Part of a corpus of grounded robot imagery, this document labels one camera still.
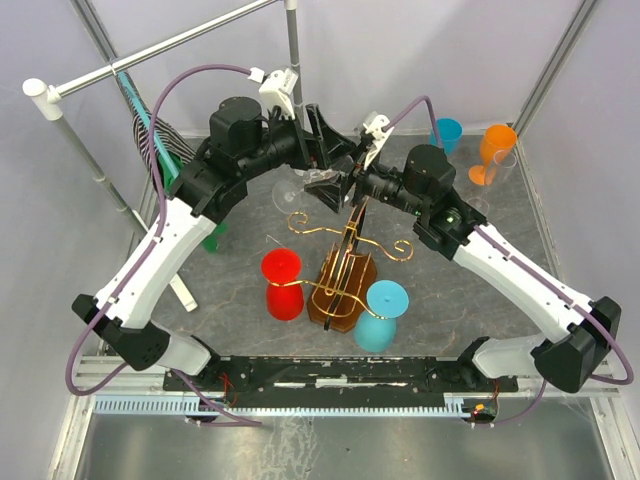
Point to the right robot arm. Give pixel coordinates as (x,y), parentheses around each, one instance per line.
(575,334)

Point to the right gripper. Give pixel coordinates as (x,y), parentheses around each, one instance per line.
(329,189)

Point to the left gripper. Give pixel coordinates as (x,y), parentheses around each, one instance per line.
(320,149)

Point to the striped cloth on hanger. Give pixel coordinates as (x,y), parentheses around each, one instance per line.
(172,151)

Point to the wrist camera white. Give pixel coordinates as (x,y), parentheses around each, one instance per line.
(275,90)
(376,131)

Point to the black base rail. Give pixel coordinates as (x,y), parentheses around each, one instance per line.
(351,382)

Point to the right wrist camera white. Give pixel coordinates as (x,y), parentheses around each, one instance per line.
(376,131)

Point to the gold wire glass rack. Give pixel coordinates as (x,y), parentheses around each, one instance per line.
(336,298)

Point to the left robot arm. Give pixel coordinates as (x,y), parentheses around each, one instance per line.
(246,140)

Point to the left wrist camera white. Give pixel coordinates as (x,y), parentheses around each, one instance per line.
(275,90)

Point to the white clothes rack stand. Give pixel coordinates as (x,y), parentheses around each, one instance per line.
(64,235)

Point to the orange plastic wine glass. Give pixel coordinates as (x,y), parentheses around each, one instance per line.
(498,141)

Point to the clear wine glass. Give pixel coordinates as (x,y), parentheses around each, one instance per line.
(289,197)
(489,183)

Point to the blue wine glass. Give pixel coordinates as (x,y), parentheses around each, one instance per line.
(450,131)
(376,327)

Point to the green plastic hanger piece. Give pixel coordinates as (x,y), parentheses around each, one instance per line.
(212,235)

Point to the red plastic wine glass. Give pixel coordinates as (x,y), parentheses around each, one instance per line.
(284,298)

